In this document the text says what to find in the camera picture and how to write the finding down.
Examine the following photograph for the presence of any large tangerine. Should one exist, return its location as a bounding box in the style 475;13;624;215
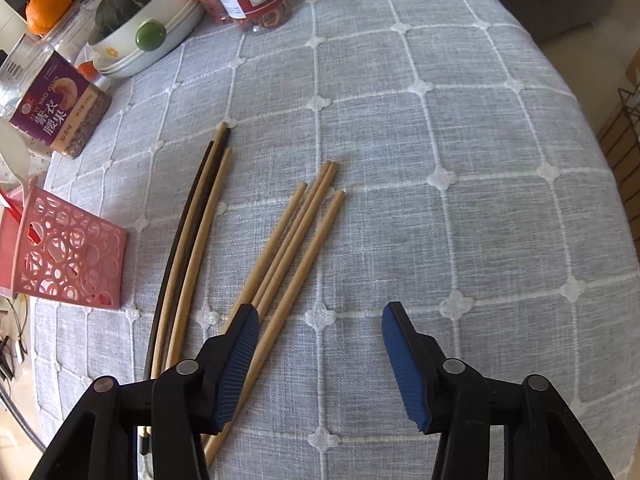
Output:
25;0;75;36

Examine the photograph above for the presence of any green pumpkin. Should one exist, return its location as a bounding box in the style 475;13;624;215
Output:
95;0;169;45

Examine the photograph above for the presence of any white spoon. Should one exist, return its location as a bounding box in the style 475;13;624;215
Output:
0;122;37;188

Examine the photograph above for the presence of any clear plastic jar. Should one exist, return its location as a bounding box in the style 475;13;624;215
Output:
47;2;98;67

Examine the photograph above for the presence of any pink plastic utensil basket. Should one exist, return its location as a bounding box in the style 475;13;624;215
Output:
0;176;130;310

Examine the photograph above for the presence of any white plate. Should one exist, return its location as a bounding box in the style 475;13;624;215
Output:
92;0;205;80

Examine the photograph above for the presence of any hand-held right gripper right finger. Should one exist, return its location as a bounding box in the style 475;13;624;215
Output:
381;302;616;480

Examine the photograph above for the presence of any wooden chopstick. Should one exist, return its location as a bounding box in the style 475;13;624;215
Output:
220;182;308;336
165;147;234;363
200;164;338;448
150;121;225;378
252;161;333;308
204;190;347;468

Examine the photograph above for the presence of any purple label glass jar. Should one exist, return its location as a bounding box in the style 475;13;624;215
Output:
0;34;112;160

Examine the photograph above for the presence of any black wire rack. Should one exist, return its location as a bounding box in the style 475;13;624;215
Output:
596;87;640;241

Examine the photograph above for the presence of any white bowl with green knob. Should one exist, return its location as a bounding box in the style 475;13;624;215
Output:
87;0;195;73

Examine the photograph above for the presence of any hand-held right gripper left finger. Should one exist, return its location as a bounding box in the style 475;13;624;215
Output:
30;304;260;480

